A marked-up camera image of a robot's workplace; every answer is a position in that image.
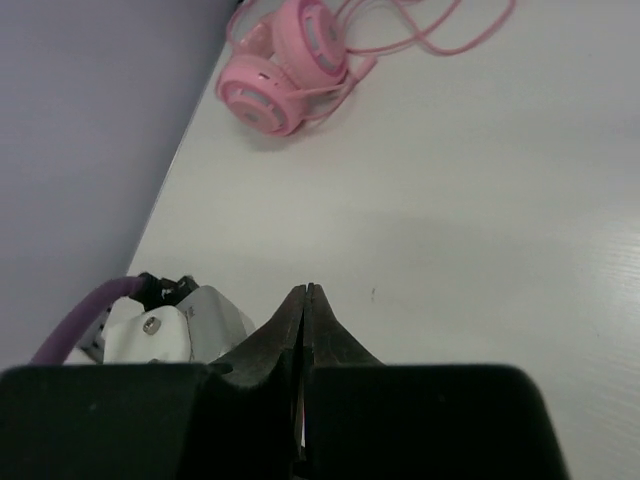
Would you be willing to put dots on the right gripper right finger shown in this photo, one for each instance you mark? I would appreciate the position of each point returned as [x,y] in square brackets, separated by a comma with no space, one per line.
[334,369]

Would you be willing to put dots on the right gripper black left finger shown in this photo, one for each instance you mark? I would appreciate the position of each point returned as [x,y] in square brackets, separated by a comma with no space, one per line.
[254,393]

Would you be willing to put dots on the pink headphones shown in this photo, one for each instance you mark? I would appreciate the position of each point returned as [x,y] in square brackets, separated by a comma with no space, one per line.
[291,67]

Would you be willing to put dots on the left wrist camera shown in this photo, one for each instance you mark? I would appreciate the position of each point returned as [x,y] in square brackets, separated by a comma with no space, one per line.
[198,324]

